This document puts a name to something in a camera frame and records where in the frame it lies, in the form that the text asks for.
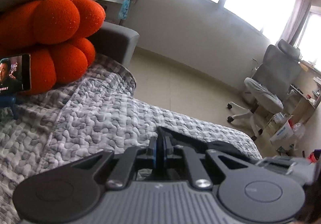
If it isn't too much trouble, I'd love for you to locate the black garment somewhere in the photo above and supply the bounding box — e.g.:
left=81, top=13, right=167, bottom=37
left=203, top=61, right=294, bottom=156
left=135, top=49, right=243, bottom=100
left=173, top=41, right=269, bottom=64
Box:
left=157, top=126, right=251, bottom=162

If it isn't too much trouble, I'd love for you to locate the white cardboard box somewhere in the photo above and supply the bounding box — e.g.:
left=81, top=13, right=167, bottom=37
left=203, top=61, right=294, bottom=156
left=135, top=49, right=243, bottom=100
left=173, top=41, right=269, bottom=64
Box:
left=269, top=117, right=298, bottom=153

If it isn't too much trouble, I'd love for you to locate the clear plastic bag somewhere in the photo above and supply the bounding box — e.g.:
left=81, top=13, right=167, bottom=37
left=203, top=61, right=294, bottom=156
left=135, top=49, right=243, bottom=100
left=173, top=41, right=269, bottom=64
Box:
left=292, top=123, right=306, bottom=140

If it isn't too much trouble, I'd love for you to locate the grey checked quilt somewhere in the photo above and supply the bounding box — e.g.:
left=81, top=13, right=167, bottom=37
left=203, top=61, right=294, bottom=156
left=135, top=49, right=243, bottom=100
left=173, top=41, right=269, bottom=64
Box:
left=1, top=54, right=262, bottom=223

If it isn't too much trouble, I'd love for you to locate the wooden desk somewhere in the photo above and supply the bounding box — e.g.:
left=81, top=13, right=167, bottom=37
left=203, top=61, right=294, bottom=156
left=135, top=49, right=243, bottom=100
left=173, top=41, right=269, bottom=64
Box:
left=284, top=61, right=320, bottom=124

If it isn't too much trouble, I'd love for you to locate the grey office chair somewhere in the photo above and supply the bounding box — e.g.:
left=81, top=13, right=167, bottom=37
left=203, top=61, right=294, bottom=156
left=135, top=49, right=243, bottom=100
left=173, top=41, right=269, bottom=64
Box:
left=227, top=39, right=301, bottom=141

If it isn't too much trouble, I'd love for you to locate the smartphone with video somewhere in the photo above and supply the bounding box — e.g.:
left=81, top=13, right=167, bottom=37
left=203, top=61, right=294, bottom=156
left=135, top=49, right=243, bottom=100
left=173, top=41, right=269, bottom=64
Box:
left=0, top=54, right=31, bottom=96

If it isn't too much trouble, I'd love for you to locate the orange plush pumpkin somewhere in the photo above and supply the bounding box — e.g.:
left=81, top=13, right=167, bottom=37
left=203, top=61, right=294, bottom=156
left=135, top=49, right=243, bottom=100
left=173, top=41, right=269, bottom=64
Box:
left=1, top=0, right=106, bottom=95

